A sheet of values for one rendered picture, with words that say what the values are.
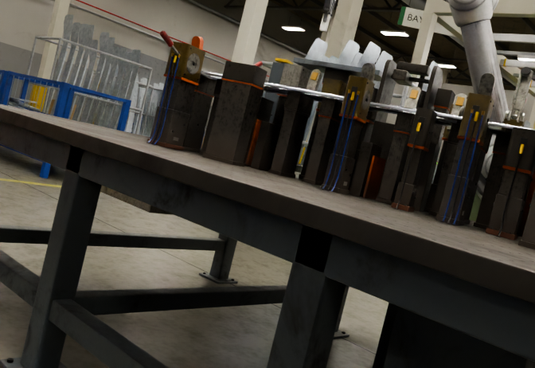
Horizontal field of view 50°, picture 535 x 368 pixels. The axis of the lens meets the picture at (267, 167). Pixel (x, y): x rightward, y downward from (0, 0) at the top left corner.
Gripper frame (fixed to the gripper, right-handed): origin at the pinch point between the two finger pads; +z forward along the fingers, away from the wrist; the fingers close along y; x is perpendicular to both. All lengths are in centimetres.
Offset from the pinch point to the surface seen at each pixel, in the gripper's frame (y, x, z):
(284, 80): 21.3, -5.4, 29.3
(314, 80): 22.9, 5.9, 27.0
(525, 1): -560, 133, -210
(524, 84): 36, 75, 17
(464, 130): 74, 58, 39
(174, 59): 51, -37, 34
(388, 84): 23.2, 32.6, 23.2
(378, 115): 25, 32, 35
